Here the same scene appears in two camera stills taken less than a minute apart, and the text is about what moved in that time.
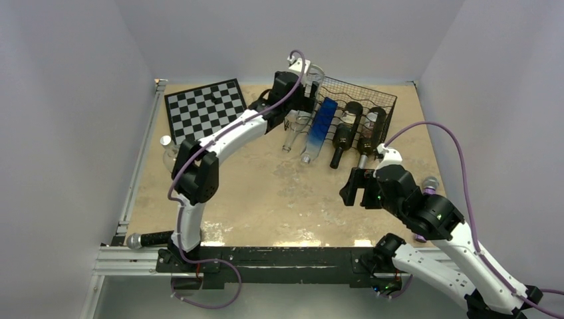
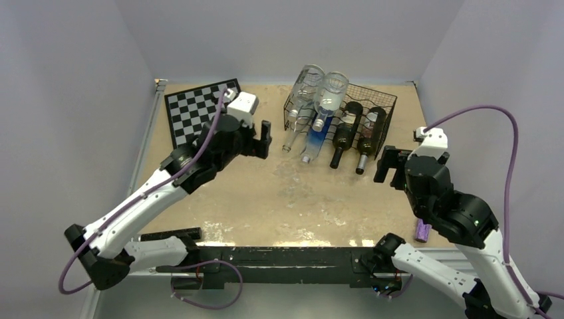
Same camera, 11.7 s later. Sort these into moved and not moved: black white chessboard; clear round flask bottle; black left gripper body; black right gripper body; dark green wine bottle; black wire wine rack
Moved: black right gripper body; black left gripper body; clear round flask bottle
Not moved: dark green wine bottle; black wire wine rack; black white chessboard
